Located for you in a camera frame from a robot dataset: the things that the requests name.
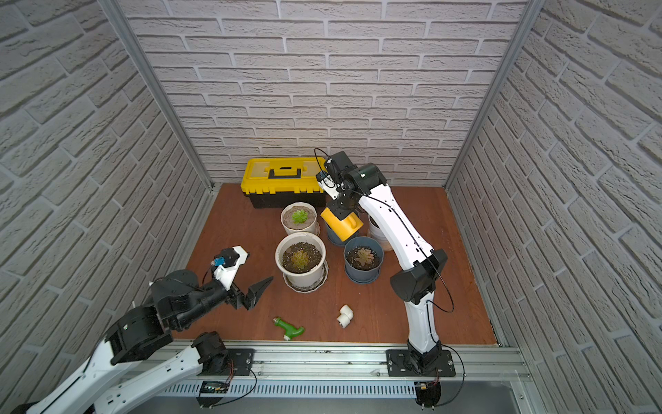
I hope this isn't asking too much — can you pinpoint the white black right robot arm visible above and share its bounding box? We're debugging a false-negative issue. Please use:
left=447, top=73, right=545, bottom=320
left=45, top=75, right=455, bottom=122
left=317, top=152, right=448, bottom=371

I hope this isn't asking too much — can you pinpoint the blue pot back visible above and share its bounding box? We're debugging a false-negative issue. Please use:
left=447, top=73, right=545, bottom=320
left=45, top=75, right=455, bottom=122
left=324, top=224, right=360, bottom=247

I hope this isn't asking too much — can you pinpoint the aluminium frame corner post left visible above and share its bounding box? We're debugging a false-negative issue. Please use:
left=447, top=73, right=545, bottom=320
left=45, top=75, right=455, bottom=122
left=99, top=0, right=214, bottom=191

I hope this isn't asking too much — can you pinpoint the blue pot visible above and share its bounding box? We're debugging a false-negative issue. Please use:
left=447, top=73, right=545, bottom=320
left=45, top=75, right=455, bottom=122
left=344, top=236, right=384, bottom=285
left=324, top=224, right=360, bottom=247

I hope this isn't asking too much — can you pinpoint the white PVC elbow fitting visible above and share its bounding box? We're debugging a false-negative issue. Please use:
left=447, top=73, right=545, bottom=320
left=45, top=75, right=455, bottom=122
left=336, top=305, right=354, bottom=329

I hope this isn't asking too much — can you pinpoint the yellow black plastic toolbox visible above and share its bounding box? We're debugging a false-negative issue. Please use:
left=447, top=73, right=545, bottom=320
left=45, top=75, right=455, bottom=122
left=241, top=157, right=327, bottom=209

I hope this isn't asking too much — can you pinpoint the blue pot front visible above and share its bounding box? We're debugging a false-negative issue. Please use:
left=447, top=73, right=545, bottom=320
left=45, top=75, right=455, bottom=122
left=344, top=236, right=384, bottom=285

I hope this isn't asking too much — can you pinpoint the green spray nozzle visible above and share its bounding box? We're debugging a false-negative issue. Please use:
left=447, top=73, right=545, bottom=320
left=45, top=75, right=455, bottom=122
left=273, top=317, right=305, bottom=341

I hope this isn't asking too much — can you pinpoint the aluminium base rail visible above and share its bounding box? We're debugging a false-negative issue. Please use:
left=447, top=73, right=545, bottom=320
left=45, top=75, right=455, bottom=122
left=161, top=341, right=532, bottom=405

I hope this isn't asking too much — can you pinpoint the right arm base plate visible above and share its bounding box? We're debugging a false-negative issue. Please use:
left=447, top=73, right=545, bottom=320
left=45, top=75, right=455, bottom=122
left=385, top=348, right=456, bottom=379

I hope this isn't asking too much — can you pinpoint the large white round pot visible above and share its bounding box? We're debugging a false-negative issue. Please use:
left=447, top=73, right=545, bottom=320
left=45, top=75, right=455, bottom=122
left=275, top=232, right=329, bottom=293

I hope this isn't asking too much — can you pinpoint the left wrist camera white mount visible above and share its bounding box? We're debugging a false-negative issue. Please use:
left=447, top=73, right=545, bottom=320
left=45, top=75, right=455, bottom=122
left=211, top=246, right=248, bottom=291

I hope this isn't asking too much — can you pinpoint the yellow plastic watering can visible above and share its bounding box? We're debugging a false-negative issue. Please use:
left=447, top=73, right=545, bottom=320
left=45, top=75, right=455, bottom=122
left=321, top=208, right=364, bottom=243

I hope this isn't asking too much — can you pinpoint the aluminium frame corner post right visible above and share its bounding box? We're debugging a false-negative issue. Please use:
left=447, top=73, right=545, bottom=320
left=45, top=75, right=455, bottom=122
left=445, top=0, right=546, bottom=190

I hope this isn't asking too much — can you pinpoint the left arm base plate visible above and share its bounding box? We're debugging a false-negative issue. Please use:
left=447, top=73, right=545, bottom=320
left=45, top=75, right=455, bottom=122
left=202, top=348, right=255, bottom=377

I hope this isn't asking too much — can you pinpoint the small white faceted pot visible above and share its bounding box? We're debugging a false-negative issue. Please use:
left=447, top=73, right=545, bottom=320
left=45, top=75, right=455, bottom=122
left=280, top=202, right=320, bottom=236

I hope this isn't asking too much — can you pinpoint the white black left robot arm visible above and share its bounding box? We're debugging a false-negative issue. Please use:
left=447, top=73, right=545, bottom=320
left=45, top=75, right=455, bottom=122
left=13, top=270, right=273, bottom=413

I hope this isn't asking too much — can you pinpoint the aluminium frame corner post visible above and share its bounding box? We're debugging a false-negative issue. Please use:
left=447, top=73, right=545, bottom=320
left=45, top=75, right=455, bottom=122
left=445, top=0, right=546, bottom=190
left=99, top=0, right=214, bottom=191

